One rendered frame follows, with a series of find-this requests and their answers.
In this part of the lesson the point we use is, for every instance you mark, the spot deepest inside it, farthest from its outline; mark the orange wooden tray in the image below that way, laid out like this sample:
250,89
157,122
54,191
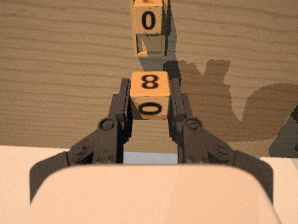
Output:
149,45

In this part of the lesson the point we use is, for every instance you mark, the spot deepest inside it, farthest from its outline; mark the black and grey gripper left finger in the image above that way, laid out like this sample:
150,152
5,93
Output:
103,146

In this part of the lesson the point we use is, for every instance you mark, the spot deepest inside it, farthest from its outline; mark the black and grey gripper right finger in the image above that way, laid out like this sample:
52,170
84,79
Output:
196,145

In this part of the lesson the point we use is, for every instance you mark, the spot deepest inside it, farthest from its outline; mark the orange calendar cube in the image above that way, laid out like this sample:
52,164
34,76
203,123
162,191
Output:
148,16
150,95

